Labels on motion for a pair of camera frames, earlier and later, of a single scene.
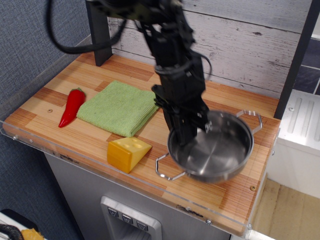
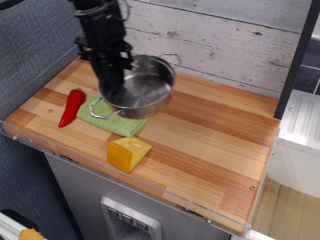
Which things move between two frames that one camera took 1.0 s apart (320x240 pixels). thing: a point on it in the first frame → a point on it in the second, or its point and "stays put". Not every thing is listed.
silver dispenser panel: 124,222 stays put
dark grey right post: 299,59 stays put
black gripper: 182,92 → 105,42
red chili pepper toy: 76,98 stays put
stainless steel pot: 219,156 → 146,88
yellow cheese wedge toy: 124,153 stays put
